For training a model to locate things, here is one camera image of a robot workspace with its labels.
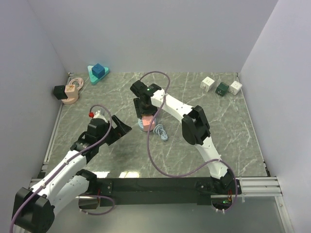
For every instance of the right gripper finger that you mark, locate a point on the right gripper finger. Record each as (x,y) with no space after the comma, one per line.
(136,105)
(149,113)

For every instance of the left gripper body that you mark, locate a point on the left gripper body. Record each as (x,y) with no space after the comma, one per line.
(116,133)

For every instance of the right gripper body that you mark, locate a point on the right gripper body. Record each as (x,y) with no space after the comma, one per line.
(143,106)

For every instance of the light blue round socket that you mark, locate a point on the light blue round socket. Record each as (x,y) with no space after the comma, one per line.
(140,125)

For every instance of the teal triangular power strip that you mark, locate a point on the teal triangular power strip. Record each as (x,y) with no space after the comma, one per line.
(94,80)

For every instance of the blue cube plug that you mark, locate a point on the blue cube plug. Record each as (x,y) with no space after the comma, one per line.
(98,70)

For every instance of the pink round socket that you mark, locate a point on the pink round socket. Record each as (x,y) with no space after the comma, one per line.
(69,101)

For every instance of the beige pink cube plug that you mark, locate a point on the beige pink cube plug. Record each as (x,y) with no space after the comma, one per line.
(71,91)

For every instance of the black cube plug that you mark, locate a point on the black cube plug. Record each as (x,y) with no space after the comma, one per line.
(59,92)

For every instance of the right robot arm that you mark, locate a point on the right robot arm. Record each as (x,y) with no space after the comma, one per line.
(195,131)

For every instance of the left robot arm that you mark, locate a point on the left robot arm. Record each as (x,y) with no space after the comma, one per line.
(35,208)

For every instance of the white cube plug left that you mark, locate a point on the white cube plug left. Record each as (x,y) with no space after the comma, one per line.
(207,83)

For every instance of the white cube plug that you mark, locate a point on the white cube plug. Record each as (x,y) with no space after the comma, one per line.
(207,83)
(235,88)

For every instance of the dark green cube plug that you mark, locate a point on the dark green cube plug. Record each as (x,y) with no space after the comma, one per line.
(222,89)

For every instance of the white cube plug right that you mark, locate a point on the white cube plug right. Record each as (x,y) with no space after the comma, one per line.
(235,88)

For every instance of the black base bar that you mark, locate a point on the black base bar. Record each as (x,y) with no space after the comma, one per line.
(199,190)

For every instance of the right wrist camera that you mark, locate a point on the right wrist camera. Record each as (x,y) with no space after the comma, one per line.
(150,90)

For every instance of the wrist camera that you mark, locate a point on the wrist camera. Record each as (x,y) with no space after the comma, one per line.
(98,114)
(150,90)

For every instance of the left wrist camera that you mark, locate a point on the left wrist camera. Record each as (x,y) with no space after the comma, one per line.
(98,114)

